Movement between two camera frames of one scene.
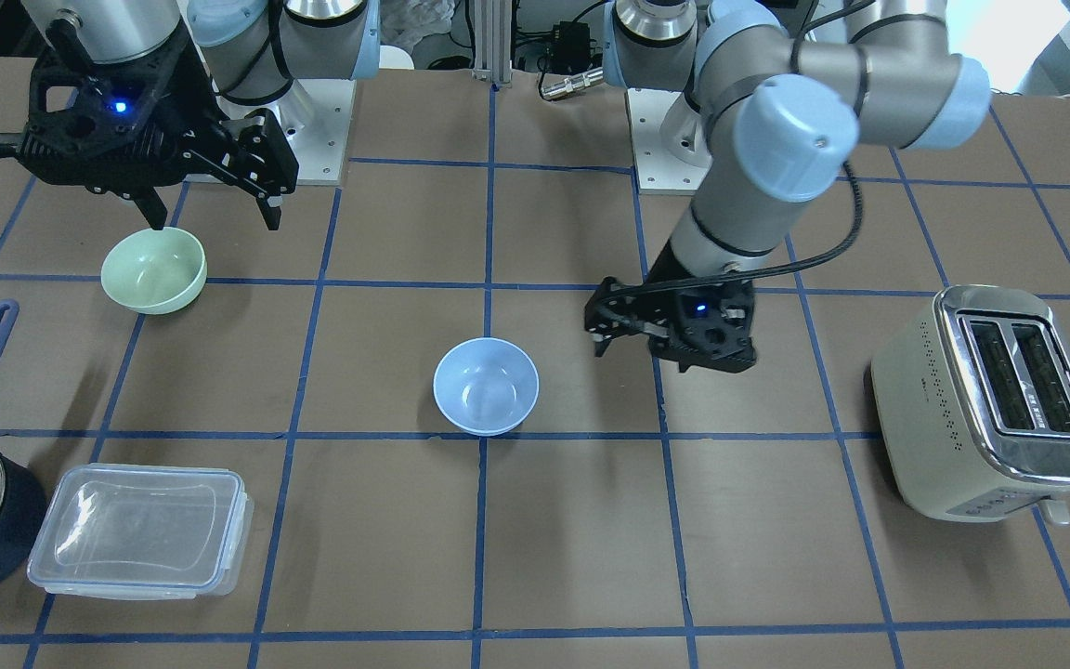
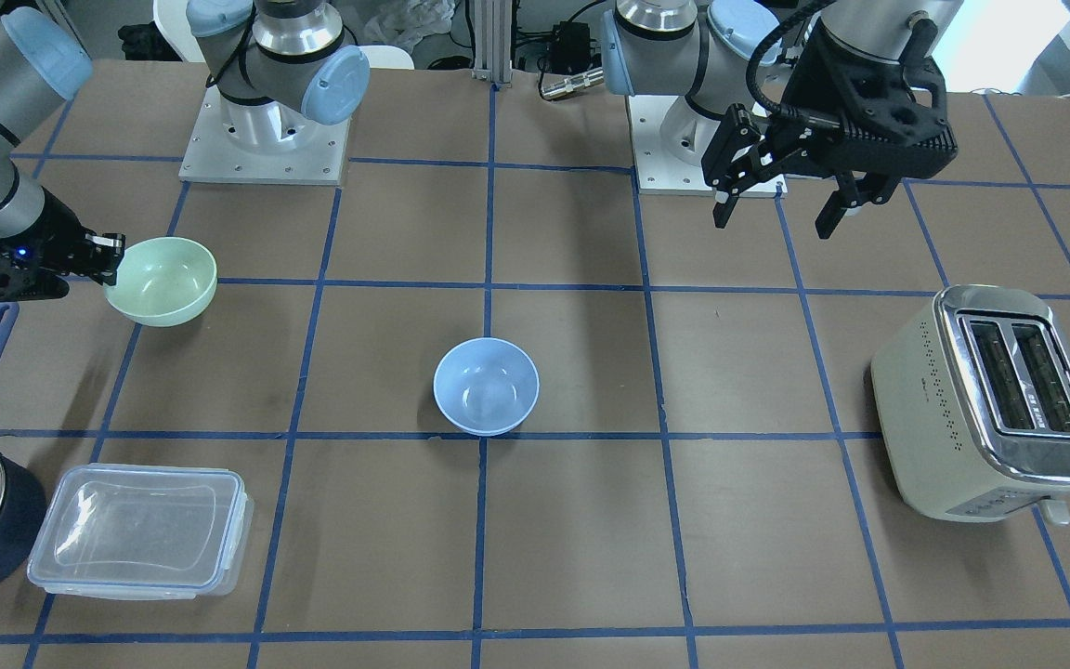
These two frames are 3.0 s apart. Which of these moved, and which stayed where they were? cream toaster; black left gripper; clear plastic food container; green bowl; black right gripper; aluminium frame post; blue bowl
Moved: black right gripper; green bowl; black left gripper
Stayed: blue bowl; cream toaster; clear plastic food container; aluminium frame post
